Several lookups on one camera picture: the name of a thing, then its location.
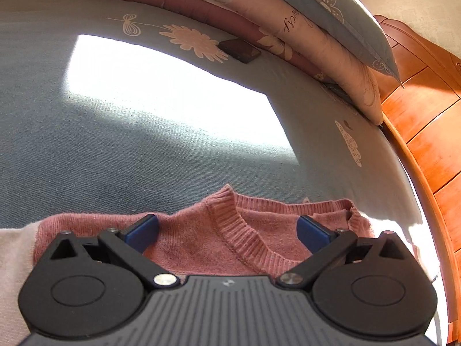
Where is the pink and white knit sweater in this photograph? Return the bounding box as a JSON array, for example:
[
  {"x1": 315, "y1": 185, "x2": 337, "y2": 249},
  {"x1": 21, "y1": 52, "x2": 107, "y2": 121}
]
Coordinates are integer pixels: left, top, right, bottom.
[{"x1": 0, "y1": 184, "x2": 424, "y2": 346}]

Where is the blue floral bed sheet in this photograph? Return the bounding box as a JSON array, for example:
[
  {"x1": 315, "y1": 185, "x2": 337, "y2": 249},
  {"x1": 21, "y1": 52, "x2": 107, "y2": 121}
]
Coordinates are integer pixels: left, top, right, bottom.
[{"x1": 0, "y1": 0, "x2": 447, "y2": 346}]

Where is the blue floral pillow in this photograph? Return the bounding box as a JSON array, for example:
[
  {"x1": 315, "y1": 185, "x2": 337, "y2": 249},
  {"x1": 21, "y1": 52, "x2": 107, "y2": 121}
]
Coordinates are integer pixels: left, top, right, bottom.
[{"x1": 245, "y1": 0, "x2": 406, "y2": 89}]

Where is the wooden headboard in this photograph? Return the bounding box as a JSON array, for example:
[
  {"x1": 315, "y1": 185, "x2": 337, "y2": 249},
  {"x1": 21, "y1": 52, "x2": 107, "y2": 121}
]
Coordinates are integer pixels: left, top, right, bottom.
[{"x1": 373, "y1": 14, "x2": 461, "y2": 346}]

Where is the black smartphone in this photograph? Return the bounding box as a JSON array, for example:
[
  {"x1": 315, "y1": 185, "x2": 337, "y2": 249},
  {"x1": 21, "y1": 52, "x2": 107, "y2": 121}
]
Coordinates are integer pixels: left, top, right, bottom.
[{"x1": 218, "y1": 38, "x2": 263, "y2": 65}]

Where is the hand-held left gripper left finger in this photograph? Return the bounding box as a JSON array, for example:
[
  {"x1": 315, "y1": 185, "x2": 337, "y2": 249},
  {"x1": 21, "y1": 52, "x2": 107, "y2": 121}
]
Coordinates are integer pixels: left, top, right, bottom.
[{"x1": 43, "y1": 214, "x2": 180, "y2": 291}]

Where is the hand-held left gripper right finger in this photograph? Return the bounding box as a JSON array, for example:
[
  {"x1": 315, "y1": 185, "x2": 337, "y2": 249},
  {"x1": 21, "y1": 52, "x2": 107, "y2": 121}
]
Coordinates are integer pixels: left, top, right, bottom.
[{"x1": 277, "y1": 215, "x2": 415, "y2": 291}]

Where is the folded pink floral quilt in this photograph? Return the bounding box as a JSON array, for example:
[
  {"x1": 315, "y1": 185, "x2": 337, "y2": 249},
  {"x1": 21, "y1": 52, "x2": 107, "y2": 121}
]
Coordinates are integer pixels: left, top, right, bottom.
[{"x1": 0, "y1": 0, "x2": 383, "y2": 125}]

